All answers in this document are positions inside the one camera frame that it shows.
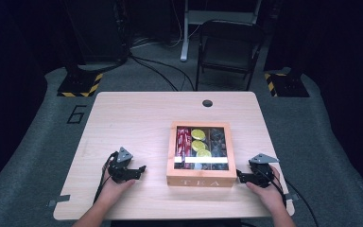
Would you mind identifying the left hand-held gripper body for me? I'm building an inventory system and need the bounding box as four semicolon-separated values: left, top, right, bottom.
108;146;137;184

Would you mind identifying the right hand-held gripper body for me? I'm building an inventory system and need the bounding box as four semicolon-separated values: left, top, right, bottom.
247;152;280;189

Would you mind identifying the wooden tea box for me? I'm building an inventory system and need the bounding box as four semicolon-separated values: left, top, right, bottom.
165;121;238;188

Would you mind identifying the person's left hand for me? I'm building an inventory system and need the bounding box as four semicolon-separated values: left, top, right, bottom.
101;167;137;206

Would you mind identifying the person's right hand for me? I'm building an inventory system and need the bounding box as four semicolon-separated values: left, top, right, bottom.
245;165;287;216

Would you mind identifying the pile of dark tea bags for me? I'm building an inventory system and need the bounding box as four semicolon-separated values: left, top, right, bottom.
209;127;228;158

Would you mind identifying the lime green round capsule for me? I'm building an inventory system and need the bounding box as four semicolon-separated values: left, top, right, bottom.
196;148;213;158
191;140;207;152
190;129;207;142

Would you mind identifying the bundle of red tea sachets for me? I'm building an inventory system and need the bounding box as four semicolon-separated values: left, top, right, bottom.
175;126;193;158

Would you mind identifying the black yellow-striped stand base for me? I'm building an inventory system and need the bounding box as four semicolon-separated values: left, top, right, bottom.
263;67;310;98
57;63;104;98

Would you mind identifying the black folding chair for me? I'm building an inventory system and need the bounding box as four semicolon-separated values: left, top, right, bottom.
195;19;266;92

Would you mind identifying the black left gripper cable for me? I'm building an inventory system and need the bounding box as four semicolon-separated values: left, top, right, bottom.
93;151;119;204

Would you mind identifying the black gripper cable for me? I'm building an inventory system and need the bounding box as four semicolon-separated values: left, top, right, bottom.
255;166;320;227
93;151;119;204

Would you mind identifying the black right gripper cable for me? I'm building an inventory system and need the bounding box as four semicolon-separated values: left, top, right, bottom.
255;166;320;227

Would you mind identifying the black floor cable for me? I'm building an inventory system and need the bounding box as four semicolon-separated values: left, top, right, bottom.
128;52;197;93

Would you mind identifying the white floor cable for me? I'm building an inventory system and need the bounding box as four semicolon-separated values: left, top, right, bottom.
130;25;200;50

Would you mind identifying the white desk frame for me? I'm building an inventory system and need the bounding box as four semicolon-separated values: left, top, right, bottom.
180;0;263;62

